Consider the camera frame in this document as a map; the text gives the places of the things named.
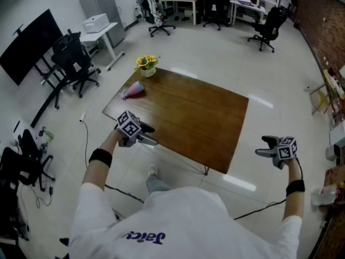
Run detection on black right wristband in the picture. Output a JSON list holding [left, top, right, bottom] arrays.
[[285, 179, 306, 196]]

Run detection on grey trash bin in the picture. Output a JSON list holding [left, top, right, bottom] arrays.
[[325, 144, 341, 161]]

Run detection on white printer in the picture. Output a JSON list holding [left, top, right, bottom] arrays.
[[81, 13, 110, 34]]

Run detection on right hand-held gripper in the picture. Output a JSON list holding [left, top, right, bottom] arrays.
[[254, 135, 299, 171]]

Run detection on black left wristband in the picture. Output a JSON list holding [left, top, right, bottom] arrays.
[[88, 148, 113, 168]]

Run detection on person's jeans leg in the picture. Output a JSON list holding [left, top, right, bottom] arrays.
[[145, 171, 173, 195]]

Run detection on person's left forearm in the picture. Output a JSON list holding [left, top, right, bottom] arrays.
[[81, 128, 126, 191]]

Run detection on grey refrigerator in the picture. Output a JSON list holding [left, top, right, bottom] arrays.
[[79, 0, 127, 47]]

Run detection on green plastic bottle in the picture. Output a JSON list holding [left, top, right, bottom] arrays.
[[40, 127, 54, 143]]

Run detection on black floor cable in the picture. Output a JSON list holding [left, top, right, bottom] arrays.
[[80, 119, 145, 204]]

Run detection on black power adapter with cable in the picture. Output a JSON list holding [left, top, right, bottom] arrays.
[[20, 183, 54, 209]]

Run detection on office chair with draped clothes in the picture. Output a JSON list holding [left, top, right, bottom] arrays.
[[135, 0, 177, 38]]

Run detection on pink cone-shaped object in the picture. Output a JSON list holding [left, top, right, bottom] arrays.
[[119, 80, 146, 101]]

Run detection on white air purifier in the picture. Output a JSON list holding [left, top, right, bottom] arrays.
[[12, 119, 33, 146]]

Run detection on large black monitor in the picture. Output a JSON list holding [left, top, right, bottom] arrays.
[[0, 9, 64, 86]]

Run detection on black office chair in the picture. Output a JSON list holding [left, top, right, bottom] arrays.
[[51, 29, 102, 99], [247, 6, 288, 53], [0, 128, 56, 193], [201, 0, 232, 31]]

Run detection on long white desk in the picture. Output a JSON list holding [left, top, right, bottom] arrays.
[[228, 0, 279, 27]]

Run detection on person's white shirt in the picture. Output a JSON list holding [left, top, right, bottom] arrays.
[[67, 186, 302, 259]]

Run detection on black wristband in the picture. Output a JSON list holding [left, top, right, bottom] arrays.
[[88, 148, 113, 168], [285, 179, 306, 196]]

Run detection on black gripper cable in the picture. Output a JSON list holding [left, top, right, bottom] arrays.
[[233, 156, 304, 221]]

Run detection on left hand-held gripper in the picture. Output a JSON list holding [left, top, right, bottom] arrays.
[[116, 110, 159, 148]]

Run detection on sunflower pot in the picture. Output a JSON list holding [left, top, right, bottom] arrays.
[[134, 54, 160, 78]]

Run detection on person's white shoe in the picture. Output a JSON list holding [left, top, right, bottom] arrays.
[[147, 163, 160, 177]]

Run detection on clear water jug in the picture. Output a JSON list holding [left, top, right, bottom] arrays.
[[310, 186, 339, 207]]

